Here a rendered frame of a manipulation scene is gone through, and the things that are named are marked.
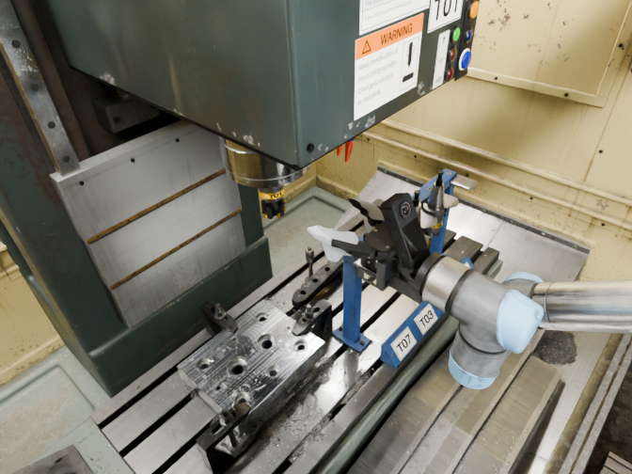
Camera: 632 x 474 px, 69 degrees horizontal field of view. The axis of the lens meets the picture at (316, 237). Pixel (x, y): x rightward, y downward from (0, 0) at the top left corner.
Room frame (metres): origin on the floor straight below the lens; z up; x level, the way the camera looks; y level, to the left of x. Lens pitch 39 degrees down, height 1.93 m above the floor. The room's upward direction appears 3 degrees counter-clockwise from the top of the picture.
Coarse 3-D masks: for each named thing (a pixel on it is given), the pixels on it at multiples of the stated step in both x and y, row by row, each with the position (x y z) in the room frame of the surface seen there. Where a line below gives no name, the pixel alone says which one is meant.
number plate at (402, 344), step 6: (408, 330) 0.78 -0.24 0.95; (402, 336) 0.76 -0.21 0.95; (408, 336) 0.77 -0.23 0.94; (396, 342) 0.74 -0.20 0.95; (402, 342) 0.75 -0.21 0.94; (408, 342) 0.75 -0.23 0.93; (414, 342) 0.76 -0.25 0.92; (396, 348) 0.73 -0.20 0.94; (402, 348) 0.73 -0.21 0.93; (408, 348) 0.74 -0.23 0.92; (396, 354) 0.72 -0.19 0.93; (402, 354) 0.72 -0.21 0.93
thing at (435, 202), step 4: (432, 188) 0.96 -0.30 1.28; (436, 188) 0.95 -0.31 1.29; (440, 188) 0.95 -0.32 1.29; (432, 192) 0.96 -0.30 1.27; (436, 192) 0.95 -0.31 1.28; (440, 192) 0.95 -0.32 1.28; (432, 196) 0.95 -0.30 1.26; (436, 196) 0.95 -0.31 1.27; (440, 196) 0.95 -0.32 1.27; (428, 200) 0.96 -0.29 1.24; (432, 200) 0.95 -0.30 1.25; (436, 200) 0.94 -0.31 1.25; (440, 200) 0.94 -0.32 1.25; (428, 204) 0.96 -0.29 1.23; (432, 204) 0.95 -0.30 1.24; (436, 204) 0.94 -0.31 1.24; (440, 204) 0.94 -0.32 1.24; (432, 208) 0.94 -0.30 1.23; (436, 208) 0.94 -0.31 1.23; (440, 208) 0.94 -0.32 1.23
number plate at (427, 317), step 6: (426, 306) 0.86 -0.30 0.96; (420, 312) 0.83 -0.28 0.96; (426, 312) 0.84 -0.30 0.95; (432, 312) 0.85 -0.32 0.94; (420, 318) 0.82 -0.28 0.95; (426, 318) 0.83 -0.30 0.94; (432, 318) 0.84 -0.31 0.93; (420, 324) 0.81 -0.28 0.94; (426, 324) 0.81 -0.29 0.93; (420, 330) 0.79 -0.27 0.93; (426, 330) 0.80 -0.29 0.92
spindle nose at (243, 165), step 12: (228, 144) 0.68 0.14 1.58; (228, 156) 0.68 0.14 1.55; (240, 156) 0.66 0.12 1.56; (252, 156) 0.66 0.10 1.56; (228, 168) 0.69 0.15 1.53; (240, 168) 0.66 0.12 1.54; (252, 168) 0.66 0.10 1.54; (264, 168) 0.65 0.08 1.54; (276, 168) 0.66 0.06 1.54; (288, 168) 0.66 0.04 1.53; (240, 180) 0.67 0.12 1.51; (252, 180) 0.66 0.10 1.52; (264, 180) 0.65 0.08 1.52; (276, 180) 0.66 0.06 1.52; (288, 180) 0.67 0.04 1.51
